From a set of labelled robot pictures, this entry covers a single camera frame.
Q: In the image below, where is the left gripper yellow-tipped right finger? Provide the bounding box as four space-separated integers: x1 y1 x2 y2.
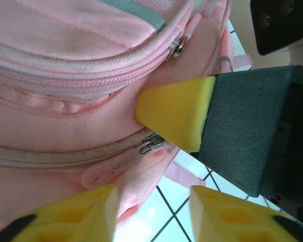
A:
189 185 303 242

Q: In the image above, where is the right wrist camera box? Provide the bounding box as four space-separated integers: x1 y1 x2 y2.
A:
249 0 303 57

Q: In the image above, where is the pink backpack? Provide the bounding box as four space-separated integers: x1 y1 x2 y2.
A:
0 0 253 236

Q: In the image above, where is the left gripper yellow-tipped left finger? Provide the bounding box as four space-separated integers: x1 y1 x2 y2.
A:
0 183 120 242

